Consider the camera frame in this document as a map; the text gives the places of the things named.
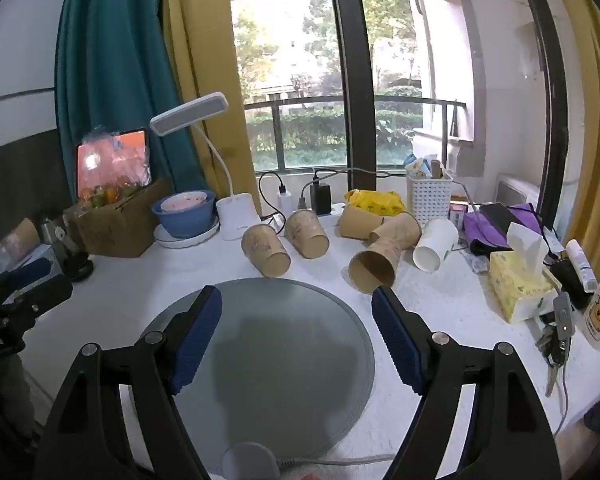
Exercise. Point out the bunch of keys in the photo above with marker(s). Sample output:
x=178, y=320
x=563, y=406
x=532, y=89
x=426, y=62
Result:
x=550, y=347

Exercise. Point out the white round puck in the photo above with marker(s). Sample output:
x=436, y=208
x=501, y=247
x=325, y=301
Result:
x=250, y=462

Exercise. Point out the yellow curtain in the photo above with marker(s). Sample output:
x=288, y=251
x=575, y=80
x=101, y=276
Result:
x=597, y=110
x=205, y=60

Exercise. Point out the black balcony railing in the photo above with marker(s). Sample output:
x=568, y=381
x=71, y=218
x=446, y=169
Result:
x=360, y=102

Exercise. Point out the white tube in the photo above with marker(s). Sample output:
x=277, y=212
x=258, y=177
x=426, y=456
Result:
x=580, y=262

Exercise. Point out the yellow tissue box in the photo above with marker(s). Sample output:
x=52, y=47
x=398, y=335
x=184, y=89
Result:
x=517, y=287

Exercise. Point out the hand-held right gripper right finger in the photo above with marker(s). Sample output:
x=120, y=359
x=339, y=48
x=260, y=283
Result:
x=399, y=342

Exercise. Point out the white desk lamp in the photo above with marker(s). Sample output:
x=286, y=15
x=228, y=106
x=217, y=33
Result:
x=237, y=216

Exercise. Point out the blue bowl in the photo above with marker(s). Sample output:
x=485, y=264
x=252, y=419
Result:
x=182, y=222

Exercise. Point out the white power strip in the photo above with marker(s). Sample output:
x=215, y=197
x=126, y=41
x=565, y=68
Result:
x=337, y=208

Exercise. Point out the black round stand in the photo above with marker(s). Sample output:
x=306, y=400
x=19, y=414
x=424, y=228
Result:
x=77, y=267

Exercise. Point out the small pink box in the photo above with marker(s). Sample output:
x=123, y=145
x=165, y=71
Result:
x=459, y=214

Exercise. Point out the white plate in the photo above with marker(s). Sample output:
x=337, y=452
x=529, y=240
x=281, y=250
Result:
x=190, y=241

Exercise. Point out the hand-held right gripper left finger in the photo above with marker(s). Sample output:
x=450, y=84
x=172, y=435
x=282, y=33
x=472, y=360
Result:
x=196, y=342

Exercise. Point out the black pouch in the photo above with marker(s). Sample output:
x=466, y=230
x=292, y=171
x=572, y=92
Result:
x=570, y=280

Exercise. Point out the black charger plug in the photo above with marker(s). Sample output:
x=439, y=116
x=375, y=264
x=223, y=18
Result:
x=321, y=199

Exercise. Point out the black phone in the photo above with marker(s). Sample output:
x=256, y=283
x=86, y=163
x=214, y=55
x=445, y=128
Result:
x=500, y=216

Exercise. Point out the white paper cup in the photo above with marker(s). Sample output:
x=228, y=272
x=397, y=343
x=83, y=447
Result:
x=436, y=247

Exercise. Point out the white charger plug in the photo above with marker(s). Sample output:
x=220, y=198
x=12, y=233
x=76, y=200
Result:
x=284, y=201

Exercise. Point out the cardboard box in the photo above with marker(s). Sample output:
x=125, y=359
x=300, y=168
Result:
x=120, y=227

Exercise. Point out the pink bowl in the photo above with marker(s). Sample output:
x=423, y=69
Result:
x=182, y=202

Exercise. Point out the purple cloth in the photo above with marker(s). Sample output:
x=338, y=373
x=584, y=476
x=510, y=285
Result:
x=527, y=220

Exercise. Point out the grey round mat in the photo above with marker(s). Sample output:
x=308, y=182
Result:
x=285, y=360

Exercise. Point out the black window frame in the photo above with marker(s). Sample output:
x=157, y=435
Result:
x=347, y=60

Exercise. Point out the bundle of small packets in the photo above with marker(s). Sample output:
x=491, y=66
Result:
x=425, y=166

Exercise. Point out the yellow snack bag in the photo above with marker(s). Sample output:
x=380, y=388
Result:
x=375, y=201

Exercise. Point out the brown paper cup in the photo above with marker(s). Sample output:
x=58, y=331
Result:
x=358, y=222
x=265, y=252
x=307, y=234
x=399, y=230
x=375, y=266

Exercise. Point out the white radiator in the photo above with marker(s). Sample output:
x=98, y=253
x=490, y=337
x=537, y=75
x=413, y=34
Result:
x=517, y=191

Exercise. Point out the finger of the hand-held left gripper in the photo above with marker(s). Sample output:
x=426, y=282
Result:
x=27, y=271

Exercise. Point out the teal curtain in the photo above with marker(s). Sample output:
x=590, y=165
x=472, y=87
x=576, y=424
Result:
x=110, y=60

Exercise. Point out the white plastic basket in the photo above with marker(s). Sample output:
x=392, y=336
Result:
x=429, y=202

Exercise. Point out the clear bag of fruit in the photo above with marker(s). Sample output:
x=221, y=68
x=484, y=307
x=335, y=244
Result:
x=112, y=170

